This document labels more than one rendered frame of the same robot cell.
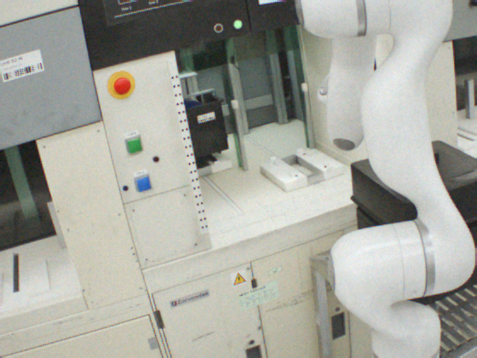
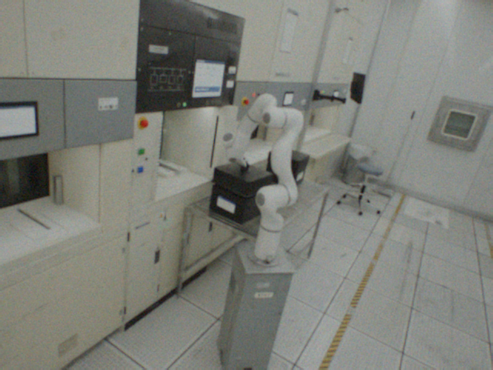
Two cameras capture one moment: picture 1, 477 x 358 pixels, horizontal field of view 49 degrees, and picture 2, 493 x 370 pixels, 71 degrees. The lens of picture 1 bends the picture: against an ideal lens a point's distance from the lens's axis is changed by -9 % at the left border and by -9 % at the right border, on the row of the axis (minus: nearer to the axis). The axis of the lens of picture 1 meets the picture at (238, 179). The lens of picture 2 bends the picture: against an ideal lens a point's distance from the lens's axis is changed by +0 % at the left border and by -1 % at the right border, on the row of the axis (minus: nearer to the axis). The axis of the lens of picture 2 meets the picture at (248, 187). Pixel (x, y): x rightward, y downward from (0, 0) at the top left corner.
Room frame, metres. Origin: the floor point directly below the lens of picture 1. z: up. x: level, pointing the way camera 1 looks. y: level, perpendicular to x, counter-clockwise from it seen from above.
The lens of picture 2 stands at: (-0.30, 1.06, 1.80)
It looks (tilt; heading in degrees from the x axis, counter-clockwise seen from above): 22 degrees down; 314
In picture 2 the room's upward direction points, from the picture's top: 11 degrees clockwise
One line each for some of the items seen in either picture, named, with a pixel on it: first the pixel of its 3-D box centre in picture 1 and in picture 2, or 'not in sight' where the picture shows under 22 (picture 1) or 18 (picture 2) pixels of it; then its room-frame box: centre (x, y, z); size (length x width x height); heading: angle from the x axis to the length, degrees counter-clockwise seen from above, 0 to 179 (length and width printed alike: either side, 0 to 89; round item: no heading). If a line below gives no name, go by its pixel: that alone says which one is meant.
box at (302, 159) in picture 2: not in sight; (286, 166); (1.49, -1.26, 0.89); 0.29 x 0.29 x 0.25; 19
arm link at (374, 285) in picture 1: (387, 295); (270, 207); (0.71, -0.20, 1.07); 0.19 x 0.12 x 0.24; 85
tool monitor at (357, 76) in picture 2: not in sight; (341, 89); (1.68, -2.11, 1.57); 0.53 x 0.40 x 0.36; 17
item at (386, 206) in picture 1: (425, 180); (243, 175); (1.19, -0.45, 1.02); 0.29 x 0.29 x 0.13; 12
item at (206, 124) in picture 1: (186, 118); not in sight; (1.96, 0.15, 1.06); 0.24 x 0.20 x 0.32; 108
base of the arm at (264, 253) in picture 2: not in sight; (267, 241); (0.71, -0.23, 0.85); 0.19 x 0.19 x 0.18
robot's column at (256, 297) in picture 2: not in sight; (252, 310); (0.71, -0.23, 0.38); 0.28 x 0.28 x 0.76; 62
